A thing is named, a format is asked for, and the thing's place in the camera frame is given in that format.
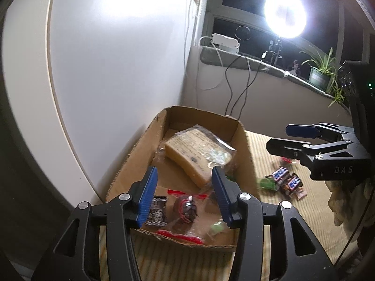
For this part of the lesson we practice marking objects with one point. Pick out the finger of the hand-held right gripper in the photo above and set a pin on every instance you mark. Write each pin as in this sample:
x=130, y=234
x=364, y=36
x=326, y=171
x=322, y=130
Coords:
x=298, y=130
x=287, y=146

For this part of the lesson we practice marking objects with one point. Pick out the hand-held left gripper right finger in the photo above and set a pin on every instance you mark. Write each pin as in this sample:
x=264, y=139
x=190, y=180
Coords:
x=219, y=193

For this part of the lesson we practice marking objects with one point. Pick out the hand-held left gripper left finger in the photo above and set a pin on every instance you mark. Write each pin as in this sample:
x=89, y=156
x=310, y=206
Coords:
x=148, y=193

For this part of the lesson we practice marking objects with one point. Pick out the small green candy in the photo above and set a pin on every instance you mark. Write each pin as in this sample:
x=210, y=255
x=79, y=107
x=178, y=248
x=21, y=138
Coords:
x=231, y=178
x=217, y=228

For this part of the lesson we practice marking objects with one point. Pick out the small dark patterned packet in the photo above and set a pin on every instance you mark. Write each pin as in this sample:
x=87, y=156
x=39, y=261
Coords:
x=159, y=210

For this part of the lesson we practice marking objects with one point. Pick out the brown chocolate bar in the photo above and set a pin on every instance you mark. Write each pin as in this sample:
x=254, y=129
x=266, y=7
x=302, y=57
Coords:
x=293, y=184
x=280, y=174

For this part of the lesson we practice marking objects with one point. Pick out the cardboard box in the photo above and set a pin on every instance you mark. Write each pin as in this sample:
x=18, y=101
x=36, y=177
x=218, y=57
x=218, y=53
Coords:
x=131, y=164

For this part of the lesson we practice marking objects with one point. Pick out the red-ended clear snack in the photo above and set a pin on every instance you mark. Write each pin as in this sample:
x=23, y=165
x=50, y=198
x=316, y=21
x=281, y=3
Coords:
x=186, y=207

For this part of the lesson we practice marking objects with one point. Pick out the sliced bread packet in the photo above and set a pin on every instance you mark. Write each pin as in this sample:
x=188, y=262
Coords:
x=187, y=152

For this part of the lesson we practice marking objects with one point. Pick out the person's right forearm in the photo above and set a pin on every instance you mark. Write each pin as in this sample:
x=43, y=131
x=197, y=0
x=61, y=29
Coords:
x=345, y=202

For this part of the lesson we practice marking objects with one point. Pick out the red candy wrapper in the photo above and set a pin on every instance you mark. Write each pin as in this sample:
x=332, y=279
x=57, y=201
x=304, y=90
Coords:
x=285, y=161

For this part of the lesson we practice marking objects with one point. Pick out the green candy packet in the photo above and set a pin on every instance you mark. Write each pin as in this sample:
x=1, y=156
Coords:
x=267, y=183

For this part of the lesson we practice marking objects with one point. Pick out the potted spider plant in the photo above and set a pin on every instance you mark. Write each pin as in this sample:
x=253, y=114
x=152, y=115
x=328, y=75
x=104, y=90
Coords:
x=318, y=77

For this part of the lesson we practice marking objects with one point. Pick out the small figurine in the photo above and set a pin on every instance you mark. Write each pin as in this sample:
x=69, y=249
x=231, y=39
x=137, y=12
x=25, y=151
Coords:
x=294, y=67

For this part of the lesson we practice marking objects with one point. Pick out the striped yellow blanket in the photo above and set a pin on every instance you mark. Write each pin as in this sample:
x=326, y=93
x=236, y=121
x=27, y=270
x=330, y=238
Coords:
x=307, y=225

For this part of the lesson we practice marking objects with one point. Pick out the black tripod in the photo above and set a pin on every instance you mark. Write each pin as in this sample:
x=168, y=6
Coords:
x=278, y=46

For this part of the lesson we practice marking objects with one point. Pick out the white power strip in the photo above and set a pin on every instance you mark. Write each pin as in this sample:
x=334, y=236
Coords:
x=224, y=41

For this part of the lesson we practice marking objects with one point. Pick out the white framed window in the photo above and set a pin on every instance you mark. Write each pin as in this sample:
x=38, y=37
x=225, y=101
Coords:
x=234, y=13

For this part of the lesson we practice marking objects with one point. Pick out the white wardrobe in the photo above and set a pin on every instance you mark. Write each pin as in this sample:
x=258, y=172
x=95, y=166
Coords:
x=102, y=64

